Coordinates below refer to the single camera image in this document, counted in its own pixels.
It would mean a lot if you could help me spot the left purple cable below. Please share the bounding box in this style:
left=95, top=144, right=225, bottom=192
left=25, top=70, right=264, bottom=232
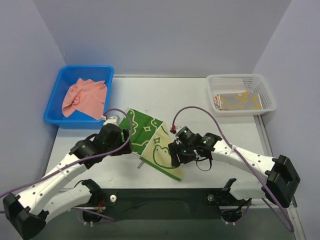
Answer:
left=0, top=108, right=133, bottom=223

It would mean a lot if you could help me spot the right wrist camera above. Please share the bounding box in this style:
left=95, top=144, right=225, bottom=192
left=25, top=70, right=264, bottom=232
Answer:
left=170, top=125, right=202, bottom=145

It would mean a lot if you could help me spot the white perforated plastic basket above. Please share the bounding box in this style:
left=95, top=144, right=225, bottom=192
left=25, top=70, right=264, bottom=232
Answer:
left=206, top=74, right=276, bottom=117

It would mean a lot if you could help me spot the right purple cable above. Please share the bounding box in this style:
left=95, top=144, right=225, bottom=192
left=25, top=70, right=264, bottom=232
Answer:
left=171, top=106, right=295, bottom=233

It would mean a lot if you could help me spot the orange lion print towel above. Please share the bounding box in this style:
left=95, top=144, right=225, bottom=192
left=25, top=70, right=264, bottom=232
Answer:
left=212, top=94, right=221, bottom=110

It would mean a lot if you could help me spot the grey towel label tag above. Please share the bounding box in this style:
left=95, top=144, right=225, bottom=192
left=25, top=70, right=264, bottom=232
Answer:
left=137, top=161, right=144, bottom=169

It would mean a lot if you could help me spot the cream green patterned towel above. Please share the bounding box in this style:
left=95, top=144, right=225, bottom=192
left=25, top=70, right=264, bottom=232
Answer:
left=119, top=108, right=184, bottom=181

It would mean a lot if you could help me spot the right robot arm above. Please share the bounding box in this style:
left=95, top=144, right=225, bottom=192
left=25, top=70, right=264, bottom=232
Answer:
left=168, top=129, right=301, bottom=208

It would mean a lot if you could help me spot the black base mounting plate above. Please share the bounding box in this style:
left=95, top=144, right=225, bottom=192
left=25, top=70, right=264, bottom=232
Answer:
left=81, top=188, right=248, bottom=220

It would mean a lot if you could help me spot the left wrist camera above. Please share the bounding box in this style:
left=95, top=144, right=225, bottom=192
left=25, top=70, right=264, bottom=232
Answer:
left=101, top=115, right=121, bottom=126

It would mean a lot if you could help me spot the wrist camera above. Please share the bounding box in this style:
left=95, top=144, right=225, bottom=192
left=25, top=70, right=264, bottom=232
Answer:
left=170, top=125, right=202, bottom=145
left=101, top=115, right=121, bottom=126

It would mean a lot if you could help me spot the yellow patterned towel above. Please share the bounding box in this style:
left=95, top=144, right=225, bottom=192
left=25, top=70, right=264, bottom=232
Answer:
left=218, top=91, right=263, bottom=111

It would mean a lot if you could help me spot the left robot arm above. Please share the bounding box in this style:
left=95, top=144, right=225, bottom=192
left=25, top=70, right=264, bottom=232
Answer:
left=3, top=123, right=132, bottom=240

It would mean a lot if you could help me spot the purple cable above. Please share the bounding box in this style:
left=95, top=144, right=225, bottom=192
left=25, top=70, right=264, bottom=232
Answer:
left=0, top=108, right=133, bottom=223
left=171, top=106, right=295, bottom=233

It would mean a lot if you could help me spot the pink towel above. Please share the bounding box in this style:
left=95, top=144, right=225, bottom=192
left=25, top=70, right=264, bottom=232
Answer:
left=61, top=78, right=108, bottom=120

